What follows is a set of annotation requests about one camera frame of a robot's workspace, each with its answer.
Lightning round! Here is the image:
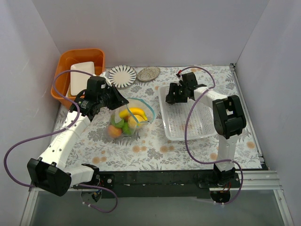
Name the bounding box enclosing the orange plastic tub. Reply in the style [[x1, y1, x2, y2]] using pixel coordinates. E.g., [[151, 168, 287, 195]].
[[51, 48, 105, 109]]

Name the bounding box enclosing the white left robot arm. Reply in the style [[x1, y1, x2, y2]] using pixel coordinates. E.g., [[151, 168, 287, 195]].
[[27, 76, 129, 196]]

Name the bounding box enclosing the green toy pepper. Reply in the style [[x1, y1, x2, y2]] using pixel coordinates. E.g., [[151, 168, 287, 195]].
[[111, 115, 125, 128]]

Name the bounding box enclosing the peach toy fruit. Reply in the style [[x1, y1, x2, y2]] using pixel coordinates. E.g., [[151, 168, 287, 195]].
[[107, 125, 122, 138]]

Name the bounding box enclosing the yellow toy lemon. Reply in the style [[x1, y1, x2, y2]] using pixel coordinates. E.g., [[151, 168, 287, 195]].
[[127, 115, 145, 129]]

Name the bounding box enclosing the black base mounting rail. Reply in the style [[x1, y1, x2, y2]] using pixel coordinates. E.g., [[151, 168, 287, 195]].
[[81, 168, 269, 200]]

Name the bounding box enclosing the speckled grey stone plate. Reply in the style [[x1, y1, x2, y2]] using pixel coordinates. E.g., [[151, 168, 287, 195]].
[[137, 66, 160, 82]]

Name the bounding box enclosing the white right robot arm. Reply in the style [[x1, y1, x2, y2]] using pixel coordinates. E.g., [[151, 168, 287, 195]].
[[166, 70, 246, 187]]

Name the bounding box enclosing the white plastic perforated basket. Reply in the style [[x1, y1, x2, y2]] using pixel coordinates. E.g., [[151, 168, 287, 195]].
[[158, 84, 221, 141]]

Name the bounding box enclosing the clear zip top bag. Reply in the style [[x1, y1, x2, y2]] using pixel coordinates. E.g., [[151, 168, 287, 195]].
[[105, 98, 155, 141]]

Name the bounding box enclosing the white rectangular dish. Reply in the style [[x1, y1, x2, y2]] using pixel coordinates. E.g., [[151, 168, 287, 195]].
[[70, 61, 95, 96]]

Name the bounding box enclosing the wrinkled green fruit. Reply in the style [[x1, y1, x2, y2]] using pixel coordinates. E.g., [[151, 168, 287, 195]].
[[122, 122, 135, 136]]

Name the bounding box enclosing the black white striped plate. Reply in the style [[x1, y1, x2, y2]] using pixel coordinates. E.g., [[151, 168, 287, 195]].
[[109, 65, 137, 89]]

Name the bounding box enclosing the dark purple toy mangosteen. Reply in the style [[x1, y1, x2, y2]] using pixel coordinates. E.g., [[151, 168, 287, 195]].
[[166, 95, 176, 105]]

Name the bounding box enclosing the yellow toy banana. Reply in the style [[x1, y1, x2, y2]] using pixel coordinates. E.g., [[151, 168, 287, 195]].
[[119, 107, 148, 121]]

